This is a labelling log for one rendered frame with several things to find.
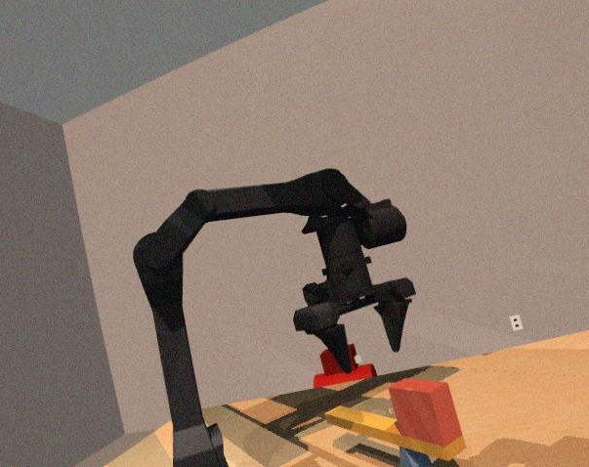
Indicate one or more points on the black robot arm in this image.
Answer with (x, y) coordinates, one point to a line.
(159, 256)

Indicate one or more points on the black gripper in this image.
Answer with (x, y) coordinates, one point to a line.
(350, 280)

